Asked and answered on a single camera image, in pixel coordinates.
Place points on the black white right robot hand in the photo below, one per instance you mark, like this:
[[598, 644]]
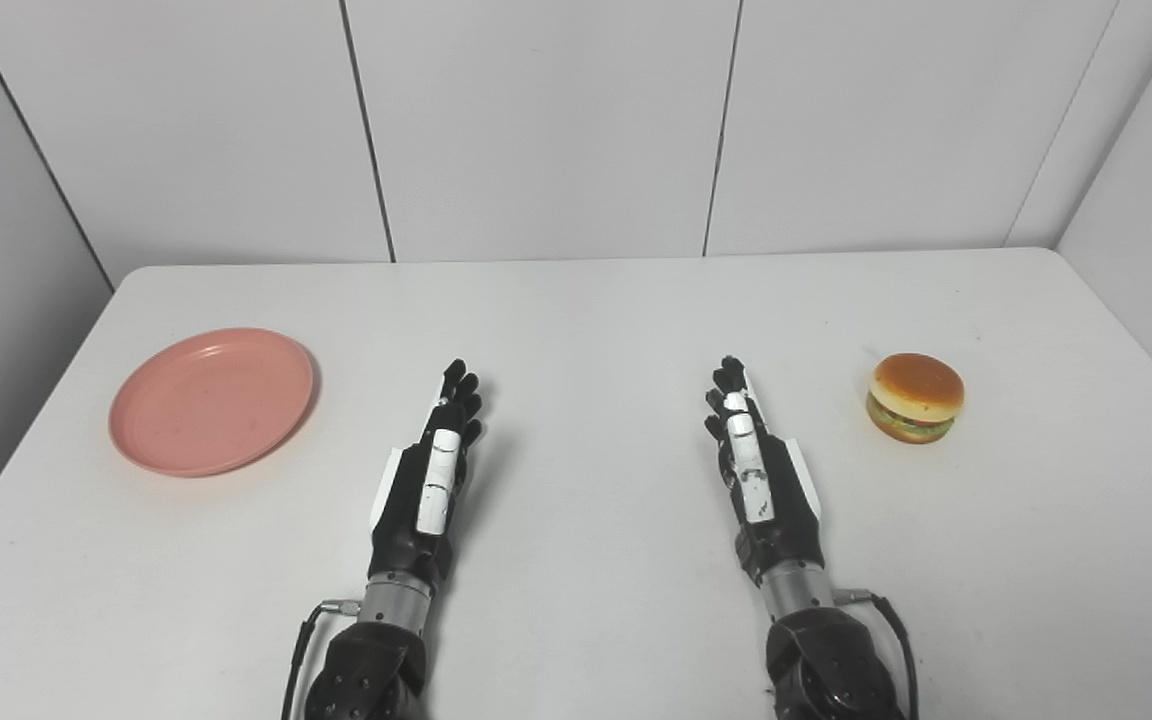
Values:
[[781, 510]]

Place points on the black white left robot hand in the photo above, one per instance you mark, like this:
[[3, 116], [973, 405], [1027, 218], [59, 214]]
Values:
[[406, 510]]

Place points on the toy hamburger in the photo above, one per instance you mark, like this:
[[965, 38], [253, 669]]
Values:
[[916, 395]]

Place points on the pink round plate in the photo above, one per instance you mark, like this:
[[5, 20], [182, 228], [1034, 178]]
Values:
[[211, 402]]

